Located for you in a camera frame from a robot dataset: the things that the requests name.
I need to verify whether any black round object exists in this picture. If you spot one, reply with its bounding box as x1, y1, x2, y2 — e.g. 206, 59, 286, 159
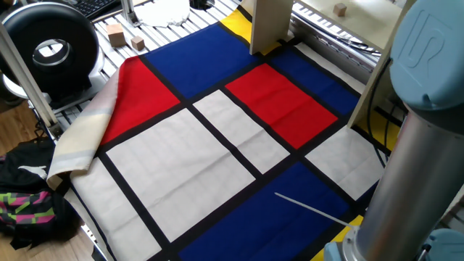
188, 0, 217, 11

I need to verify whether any black backpack colourful pattern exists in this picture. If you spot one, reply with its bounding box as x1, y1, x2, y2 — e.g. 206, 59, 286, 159
0, 136, 83, 251

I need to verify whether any cream wooden shelf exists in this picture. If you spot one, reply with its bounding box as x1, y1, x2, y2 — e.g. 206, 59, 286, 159
241, 0, 418, 128

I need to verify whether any aluminium profile rail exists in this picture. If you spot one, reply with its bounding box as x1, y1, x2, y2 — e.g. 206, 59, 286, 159
289, 2, 381, 73

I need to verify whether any large wooden block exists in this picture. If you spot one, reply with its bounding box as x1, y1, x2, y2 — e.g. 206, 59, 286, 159
106, 22, 127, 48

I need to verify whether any white crumpled sheet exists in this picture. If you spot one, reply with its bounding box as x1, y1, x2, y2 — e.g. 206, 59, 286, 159
134, 0, 191, 29

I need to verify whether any black ring-shaped device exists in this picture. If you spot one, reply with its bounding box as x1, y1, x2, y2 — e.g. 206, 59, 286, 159
0, 1, 107, 113

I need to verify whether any short aluminium post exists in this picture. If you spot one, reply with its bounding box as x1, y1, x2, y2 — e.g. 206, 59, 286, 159
119, 0, 142, 28

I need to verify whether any white cable tie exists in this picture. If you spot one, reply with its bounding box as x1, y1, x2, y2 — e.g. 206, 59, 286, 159
274, 191, 355, 228

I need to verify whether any aluminium frame post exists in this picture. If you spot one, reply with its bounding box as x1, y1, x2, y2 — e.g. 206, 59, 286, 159
0, 21, 63, 141

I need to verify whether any Mondrian pattern cloth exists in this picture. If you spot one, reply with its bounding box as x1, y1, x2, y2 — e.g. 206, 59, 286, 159
46, 7, 403, 261

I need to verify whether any black keyboard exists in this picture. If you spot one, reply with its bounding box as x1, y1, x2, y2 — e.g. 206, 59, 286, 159
67, 0, 123, 20

